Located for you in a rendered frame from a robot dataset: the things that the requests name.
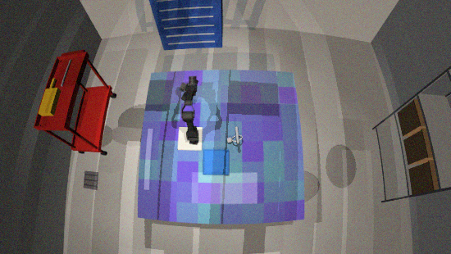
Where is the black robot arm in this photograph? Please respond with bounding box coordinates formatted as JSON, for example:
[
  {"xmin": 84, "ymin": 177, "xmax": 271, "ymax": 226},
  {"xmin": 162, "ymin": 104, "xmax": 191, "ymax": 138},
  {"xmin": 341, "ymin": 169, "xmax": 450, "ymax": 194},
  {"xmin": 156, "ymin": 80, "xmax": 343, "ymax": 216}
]
[{"xmin": 180, "ymin": 76, "xmax": 198, "ymax": 145}]

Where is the blue tray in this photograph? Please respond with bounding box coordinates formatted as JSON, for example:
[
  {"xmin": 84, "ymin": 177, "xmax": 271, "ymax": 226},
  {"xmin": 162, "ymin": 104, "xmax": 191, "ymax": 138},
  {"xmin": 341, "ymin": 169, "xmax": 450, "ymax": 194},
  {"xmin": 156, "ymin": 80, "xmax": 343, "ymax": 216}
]
[{"xmin": 203, "ymin": 149, "xmax": 229, "ymax": 175}]

